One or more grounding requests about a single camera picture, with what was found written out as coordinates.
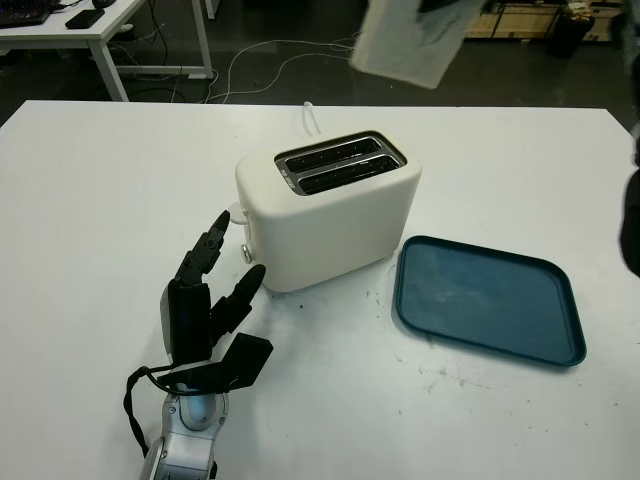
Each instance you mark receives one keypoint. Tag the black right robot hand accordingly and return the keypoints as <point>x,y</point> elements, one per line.
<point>434,5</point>

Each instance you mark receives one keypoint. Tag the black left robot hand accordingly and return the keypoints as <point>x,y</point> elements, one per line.
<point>185,320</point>

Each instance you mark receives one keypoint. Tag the pale bread slice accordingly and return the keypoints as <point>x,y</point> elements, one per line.
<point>400,45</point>

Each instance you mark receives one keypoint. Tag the white toaster lever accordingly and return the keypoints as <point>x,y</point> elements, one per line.
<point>237,214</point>

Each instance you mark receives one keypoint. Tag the small silver toaster dial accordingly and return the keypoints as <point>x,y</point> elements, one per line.
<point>247,252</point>

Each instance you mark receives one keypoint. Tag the white two-slot toaster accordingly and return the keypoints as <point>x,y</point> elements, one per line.
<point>330,235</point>

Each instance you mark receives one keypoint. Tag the dark blue plastic tray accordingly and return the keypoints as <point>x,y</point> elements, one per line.
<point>490,300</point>

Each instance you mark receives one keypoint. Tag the stacked wooden crates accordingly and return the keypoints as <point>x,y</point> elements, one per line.
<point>510,25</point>

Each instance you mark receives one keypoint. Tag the black trash bin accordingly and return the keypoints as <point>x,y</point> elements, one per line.
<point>567,35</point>

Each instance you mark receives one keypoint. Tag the white office desk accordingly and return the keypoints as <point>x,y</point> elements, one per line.
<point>120,15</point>

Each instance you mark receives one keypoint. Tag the black smartphone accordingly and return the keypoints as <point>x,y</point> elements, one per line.
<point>84,19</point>

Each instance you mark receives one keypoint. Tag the black computer mouse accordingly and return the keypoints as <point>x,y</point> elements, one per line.
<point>102,3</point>

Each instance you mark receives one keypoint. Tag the black laptop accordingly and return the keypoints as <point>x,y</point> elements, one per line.
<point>22,17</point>

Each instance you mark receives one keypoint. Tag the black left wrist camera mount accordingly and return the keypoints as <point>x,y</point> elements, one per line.
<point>245,360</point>

